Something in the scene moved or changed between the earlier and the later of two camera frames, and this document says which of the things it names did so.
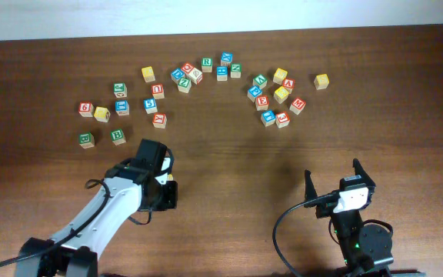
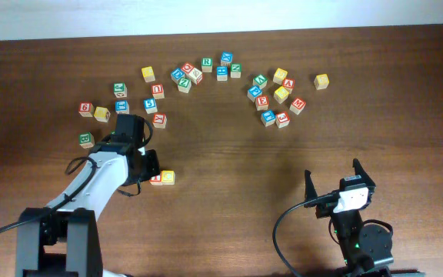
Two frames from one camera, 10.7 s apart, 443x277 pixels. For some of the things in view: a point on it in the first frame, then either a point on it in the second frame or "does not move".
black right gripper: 311,191 does not move
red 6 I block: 85,109 does not move
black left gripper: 170,200 to 154,168
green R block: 207,65 does not move
